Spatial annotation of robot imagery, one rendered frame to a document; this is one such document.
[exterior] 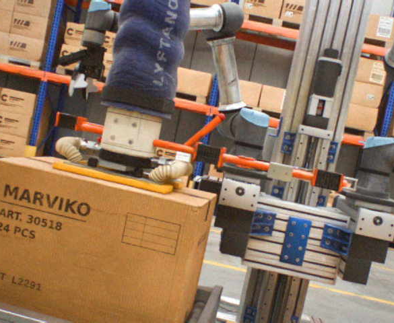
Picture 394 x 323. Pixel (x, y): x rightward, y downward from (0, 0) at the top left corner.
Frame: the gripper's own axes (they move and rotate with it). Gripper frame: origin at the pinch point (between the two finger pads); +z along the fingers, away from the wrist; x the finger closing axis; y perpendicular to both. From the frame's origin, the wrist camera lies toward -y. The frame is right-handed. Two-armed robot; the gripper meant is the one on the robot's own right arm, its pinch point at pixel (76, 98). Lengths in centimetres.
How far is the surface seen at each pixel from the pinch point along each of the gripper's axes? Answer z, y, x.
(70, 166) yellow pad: 20.1, 18.4, -40.4
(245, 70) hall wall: -126, -21, 811
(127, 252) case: 39, 41, -47
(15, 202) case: 33, 8, -47
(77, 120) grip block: 7.7, 3.6, -4.2
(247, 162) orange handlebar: 9, 67, -29
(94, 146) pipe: 13.7, 19.8, -27.4
